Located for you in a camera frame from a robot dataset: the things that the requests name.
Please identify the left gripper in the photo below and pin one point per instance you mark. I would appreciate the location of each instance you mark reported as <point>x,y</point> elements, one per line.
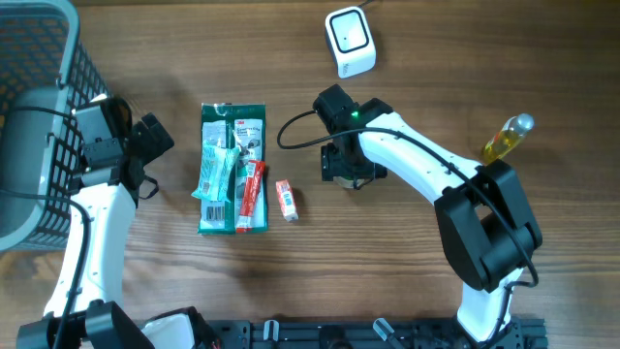
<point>153,147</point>

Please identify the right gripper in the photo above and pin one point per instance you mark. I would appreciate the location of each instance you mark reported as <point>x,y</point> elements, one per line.
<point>330,165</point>

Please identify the orange small carton box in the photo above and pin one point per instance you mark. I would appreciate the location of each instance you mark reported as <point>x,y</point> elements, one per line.
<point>286,200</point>

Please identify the red stick sachet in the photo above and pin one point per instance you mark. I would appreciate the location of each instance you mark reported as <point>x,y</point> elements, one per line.
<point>253,183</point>

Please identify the green 3M product package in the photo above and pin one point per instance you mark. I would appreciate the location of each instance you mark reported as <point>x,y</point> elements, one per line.
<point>229,126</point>

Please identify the small yellow oil bottle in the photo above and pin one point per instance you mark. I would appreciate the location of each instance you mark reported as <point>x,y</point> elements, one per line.
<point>513,132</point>

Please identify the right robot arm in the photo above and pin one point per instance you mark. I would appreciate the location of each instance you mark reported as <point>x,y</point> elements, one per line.
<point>487,227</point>

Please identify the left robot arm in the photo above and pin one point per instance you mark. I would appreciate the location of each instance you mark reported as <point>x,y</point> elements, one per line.
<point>104,192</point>

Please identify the white barcode scanner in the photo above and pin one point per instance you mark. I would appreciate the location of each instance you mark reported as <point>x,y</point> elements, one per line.
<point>350,42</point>

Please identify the teal wrapped packet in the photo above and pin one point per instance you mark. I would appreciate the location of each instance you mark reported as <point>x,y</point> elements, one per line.
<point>215,172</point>

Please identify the grey plastic shopping basket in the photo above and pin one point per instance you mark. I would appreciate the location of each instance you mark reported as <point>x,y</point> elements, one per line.
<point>46,73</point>

